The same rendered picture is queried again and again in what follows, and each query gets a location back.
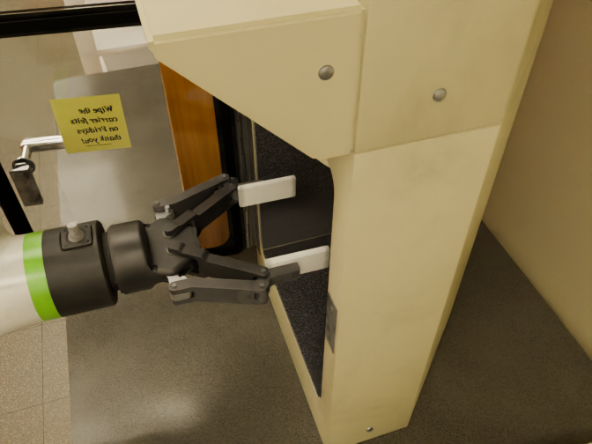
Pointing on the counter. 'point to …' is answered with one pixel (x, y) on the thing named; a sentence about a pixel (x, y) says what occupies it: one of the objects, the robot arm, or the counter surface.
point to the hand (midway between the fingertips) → (296, 222)
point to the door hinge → (248, 176)
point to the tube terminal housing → (411, 196)
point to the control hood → (269, 62)
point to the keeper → (330, 322)
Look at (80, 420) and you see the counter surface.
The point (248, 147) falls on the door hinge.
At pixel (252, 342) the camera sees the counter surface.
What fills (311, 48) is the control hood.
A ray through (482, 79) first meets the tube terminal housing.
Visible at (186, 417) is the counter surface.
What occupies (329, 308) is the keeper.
